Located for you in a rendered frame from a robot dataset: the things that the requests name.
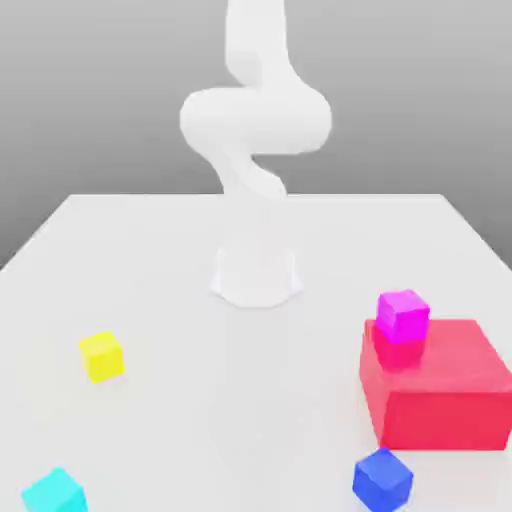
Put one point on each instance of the small yellow cube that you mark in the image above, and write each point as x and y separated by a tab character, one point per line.
101	357

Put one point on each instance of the small pink cube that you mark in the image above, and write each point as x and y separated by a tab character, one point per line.
396	354

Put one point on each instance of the small blue cube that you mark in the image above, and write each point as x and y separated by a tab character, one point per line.
382	480

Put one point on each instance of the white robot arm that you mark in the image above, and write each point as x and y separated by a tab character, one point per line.
256	120

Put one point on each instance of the small cyan cube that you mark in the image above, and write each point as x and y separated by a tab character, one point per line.
55	492

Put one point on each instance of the small magenta cube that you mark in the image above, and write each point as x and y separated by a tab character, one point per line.
401	318

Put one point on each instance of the large red box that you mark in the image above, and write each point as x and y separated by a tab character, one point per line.
444	400

